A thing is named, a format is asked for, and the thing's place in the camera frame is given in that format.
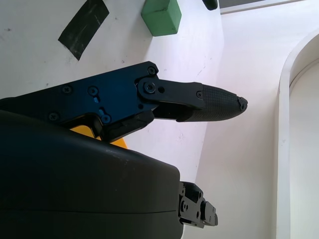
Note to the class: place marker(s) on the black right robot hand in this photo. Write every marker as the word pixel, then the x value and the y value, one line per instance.
pixel 74 189

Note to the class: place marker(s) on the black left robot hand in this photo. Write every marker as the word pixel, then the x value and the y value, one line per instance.
pixel 210 3

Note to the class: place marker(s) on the green wooden block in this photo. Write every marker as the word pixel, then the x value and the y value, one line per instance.
pixel 162 20

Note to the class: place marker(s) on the yellow wooden block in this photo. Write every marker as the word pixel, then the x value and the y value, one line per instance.
pixel 117 145

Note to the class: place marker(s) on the black tape strip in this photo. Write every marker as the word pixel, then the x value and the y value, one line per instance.
pixel 83 28

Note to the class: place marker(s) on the white curved tray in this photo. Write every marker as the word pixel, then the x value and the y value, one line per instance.
pixel 284 149

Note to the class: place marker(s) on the grey panel with white frame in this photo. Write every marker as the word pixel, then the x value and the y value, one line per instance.
pixel 269 5

